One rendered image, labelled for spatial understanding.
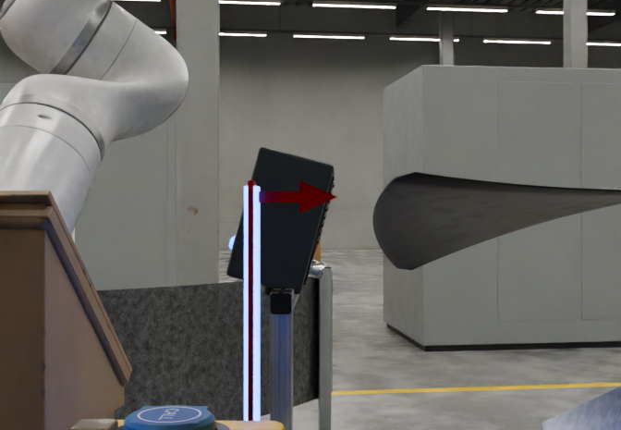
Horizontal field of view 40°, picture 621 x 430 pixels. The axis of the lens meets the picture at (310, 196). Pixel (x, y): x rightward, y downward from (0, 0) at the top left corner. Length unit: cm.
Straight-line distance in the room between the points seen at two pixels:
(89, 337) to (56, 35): 38
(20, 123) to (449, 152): 602
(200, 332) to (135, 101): 146
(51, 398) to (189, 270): 411
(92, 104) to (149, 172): 561
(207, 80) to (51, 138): 400
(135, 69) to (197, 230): 382
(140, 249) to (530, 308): 309
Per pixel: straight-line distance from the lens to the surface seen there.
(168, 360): 235
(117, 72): 103
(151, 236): 654
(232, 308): 245
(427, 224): 65
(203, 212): 482
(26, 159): 86
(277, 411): 118
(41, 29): 102
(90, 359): 81
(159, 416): 39
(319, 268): 124
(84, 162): 90
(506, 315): 699
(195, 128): 483
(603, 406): 68
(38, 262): 72
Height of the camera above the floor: 118
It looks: level
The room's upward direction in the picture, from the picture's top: straight up
